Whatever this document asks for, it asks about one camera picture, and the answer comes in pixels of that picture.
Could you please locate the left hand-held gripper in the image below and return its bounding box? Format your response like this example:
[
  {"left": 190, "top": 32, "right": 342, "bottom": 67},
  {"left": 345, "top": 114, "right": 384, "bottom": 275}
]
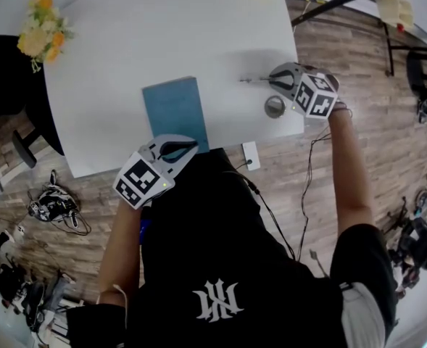
[{"left": 112, "top": 135, "right": 199, "bottom": 210}]

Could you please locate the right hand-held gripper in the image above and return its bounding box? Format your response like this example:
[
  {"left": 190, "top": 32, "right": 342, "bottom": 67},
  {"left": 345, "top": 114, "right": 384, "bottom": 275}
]
[{"left": 269, "top": 62, "right": 340, "bottom": 120}]

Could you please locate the blue notebook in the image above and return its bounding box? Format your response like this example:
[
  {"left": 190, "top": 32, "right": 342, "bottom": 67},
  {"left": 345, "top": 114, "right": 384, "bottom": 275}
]
[{"left": 141, "top": 76, "right": 211, "bottom": 155}]

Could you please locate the person's right forearm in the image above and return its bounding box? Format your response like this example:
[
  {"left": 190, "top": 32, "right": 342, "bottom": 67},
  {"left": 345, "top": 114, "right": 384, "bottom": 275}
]
[{"left": 327, "top": 101, "right": 378, "bottom": 233}]

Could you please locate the person's left forearm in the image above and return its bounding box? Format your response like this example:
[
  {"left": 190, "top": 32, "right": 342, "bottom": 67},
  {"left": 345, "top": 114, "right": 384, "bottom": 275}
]
[{"left": 96, "top": 196, "right": 152, "bottom": 306}]

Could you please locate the black office chair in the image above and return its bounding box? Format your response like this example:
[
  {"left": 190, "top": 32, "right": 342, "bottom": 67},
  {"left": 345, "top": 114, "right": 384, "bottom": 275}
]
[{"left": 0, "top": 34, "right": 66, "bottom": 170}]

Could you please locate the white power strip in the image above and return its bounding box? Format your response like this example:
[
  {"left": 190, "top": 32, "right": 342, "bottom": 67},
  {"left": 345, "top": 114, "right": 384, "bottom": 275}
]
[{"left": 241, "top": 141, "right": 261, "bottom": 173}]

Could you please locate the black waist device blue screen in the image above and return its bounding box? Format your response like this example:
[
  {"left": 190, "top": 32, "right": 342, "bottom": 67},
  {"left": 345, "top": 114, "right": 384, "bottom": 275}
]
[{"left": 139, "top": 217, "right": 152, "bottom": 247}]

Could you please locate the person's black t-shirt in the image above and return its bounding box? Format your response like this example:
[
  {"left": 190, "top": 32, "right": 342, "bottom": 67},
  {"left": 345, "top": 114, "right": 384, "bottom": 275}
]
[{"left": 66, "top": 147, "right": 399, "bottom": 348}]

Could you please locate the cream whiteboard eraser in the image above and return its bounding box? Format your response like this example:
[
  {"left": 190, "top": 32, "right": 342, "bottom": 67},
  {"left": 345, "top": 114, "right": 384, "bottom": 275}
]
[{"left": 375, "top": 0, "right": 416, "bottom": 33}]

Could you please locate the black visitor chair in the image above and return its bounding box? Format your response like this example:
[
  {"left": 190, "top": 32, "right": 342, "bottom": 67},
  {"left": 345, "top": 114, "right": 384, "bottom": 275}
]
[{"left": 406, "top": 49, "right": 427, "bottom": 99}]

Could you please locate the yellow orange flower bouquet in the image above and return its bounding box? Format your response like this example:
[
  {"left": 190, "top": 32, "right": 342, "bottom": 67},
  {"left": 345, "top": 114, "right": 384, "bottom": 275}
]
[{"left": 16, "top": 0, "right": 77, "bottom": 75}]

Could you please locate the pile of black tripods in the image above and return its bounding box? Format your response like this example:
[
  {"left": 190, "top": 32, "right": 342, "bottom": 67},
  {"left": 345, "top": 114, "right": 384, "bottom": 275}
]
[{"left": 381, "top": 188, "right": 427, "bottom": 297}]

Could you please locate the heap of black equipment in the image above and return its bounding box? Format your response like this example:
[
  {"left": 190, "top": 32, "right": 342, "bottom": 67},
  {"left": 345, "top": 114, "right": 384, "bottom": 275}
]
[{"left": 0, "top": 212, "right": 71, "bottom": 336}]

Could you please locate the thin black cable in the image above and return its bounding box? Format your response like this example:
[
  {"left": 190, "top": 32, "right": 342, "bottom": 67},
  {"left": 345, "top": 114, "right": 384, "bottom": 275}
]
[
  {"left": 222, "top": 161, "right": 297, "bottom": 262},
  {"left": 301, "top": 109, "right": 354, "bottom": 262}
]

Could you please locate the black helmet rig with cables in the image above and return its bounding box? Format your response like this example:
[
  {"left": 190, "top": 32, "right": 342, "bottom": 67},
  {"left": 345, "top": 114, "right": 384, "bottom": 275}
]
[{"left": 27, "top": 170, "right": 91, "bottom": 236}]

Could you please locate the grey shoulder strap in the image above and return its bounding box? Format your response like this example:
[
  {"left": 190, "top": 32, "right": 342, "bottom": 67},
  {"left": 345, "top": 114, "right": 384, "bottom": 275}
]
[{"left": 339, "top": 281, "right": 387, "bottom": 348}]

